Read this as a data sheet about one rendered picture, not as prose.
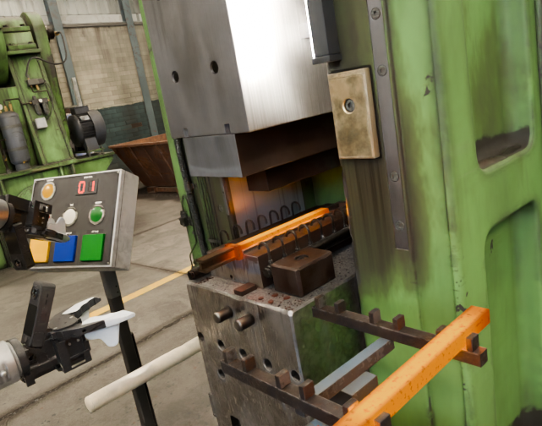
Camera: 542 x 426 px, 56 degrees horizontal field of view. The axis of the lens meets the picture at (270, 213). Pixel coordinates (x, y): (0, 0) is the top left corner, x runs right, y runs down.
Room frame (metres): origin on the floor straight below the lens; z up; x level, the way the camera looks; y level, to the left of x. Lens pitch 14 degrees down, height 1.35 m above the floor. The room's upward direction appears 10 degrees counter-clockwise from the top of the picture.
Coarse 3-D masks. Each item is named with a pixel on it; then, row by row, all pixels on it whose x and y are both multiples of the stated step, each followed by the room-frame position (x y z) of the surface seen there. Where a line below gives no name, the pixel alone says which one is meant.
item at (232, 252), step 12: (300, 216) 1.31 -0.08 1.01; (312, 216) 1.30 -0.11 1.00; (276, 228) 1.23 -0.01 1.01; (288, 228) 1.24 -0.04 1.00; (252, 240) 1.17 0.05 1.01; (216, 252) 1.11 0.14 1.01; (228, 252) 1.12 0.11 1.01; (240, 252) 1.13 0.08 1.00; (204, 264) 1.08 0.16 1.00; (216, 264) 1.10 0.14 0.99
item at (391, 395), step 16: (464, 320) 0.67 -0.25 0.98; (480, 320) 0.68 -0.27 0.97; (448, 336) 0.64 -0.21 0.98; (464, 336) 0.64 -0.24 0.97; (432, 352) 0.61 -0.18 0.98; (448, 352) 0.61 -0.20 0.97; (400, 368) 0.58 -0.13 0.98; (416, 368) 0.58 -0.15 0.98; (432, 368) 0.58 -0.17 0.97; (384, 384) 0.56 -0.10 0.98; (400, 384) 0.55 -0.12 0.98; (416, 384) 0.56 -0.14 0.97; (368, 400) 0.53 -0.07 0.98; (384, 400) 0.52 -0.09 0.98; (400, 400) 0.54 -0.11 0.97; (352, 416) 0.51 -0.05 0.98; (368, 416) 0.50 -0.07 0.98
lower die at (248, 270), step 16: (272, 224) 1.39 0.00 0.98; (336, 224) 1.27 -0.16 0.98; (240, 240) 1.25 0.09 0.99; (288, 240) 1.17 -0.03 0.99; (304, 240) 1.19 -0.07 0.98; (352, 240) 1.30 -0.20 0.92; (256, 256) 1.09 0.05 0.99; (272, 256) 1.12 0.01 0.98; (224, 272) 1.19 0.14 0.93; (240, 272) 1.14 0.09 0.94; (256, 272) 1.10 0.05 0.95
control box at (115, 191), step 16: (64, 176) 1.54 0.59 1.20; (80, 176) 1.51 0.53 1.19; (96, 176) 1.48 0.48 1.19; (112, 176) 1.45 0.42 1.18; (128, 176) 1.47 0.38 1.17; (32, 192) 1.57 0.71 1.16; (64, 192) 1.51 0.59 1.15; (96, 192) 1.45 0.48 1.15; (112, 192) 1.43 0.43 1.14; (128, 192) 1.45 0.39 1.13; (64, 208) 1.48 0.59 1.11; (80, 208) 1.46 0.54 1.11; (112, 208) 1.40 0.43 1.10; (128, 208) 1.44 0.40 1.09; (80, 224) 1.43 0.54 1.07; (96, 224) 1.41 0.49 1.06; (112, 224) 1.38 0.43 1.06; (128, 224) 1.42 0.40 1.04; (80, 240) 1.41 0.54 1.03; (112, 240) 1.36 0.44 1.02; (128, 240) 1.41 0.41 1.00; (112, 256) 1.34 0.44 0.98; (128, 256) 1.39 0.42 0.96
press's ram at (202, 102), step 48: (144, 0) 1.27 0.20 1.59; (192, 0) 1.13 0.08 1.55; (240, 0) 1.08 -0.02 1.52; (288, 0) 1.16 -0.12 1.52; (192, 48) 1.15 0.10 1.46; (240, 48) 1.06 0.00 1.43; (288, 48) 1.15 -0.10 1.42; (192, 96) 1.18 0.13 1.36; (240, 96) 1.06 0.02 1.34; (288, 96) 1.13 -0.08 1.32
